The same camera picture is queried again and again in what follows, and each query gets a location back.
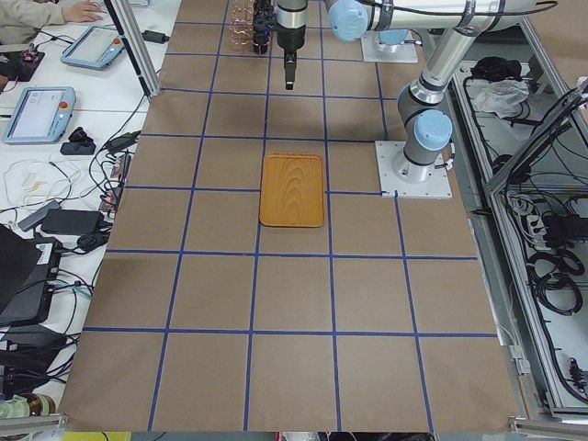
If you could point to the aluminium frame post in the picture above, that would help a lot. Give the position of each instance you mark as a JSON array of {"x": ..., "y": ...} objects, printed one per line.
[{"x": 126, "y": 24}]

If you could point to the black power adapter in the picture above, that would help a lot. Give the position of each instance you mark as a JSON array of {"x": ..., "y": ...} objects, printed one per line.
[{"x": 71, "y": 221}]

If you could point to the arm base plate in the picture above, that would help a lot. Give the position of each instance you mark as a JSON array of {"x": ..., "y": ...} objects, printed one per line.
[
  {"x": 399, "y": 178},
  {"x": 375, "y": 51}
]

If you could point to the black wine bottle near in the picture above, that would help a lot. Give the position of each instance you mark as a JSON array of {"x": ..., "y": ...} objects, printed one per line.
[{"x": 262, "y": 20}]

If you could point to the wooden tray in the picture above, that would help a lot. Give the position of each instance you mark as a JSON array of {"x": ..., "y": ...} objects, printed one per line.
[{"x": 292, "y": 194}]

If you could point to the black laptop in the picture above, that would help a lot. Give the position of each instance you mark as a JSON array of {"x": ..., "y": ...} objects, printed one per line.
[{"x": 28, "y": 266}]

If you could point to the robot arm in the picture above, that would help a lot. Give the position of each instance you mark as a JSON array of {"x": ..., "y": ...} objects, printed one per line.
[
  {"x": 390, "y": 40},
  {"x": 462, "y": 21}
]

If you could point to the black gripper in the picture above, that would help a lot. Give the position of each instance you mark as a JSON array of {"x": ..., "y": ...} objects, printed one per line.
[{"x": 290, "y": 41}]

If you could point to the copper wire bottle basket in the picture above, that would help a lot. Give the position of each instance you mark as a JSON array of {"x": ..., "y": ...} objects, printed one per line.
[{"x": 241, "y": 22}]

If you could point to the blue teach pendant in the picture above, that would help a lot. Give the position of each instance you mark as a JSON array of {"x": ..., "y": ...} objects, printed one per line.
[
  {"x": 96, "y": 48},
  {"x": 41, "y": 115}
]

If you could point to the blue teach pendant far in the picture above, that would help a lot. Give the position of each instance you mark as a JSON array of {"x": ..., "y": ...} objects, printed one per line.
[{"x": 96, "y": 48}]

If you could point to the blue teach pendant near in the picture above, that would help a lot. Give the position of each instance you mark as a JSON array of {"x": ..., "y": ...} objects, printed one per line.
[{"x": 41, "y": 115}]

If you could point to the person hand on desk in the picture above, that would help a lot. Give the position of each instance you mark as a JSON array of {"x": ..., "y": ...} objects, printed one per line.
[{"x": 82, "y": 12}]

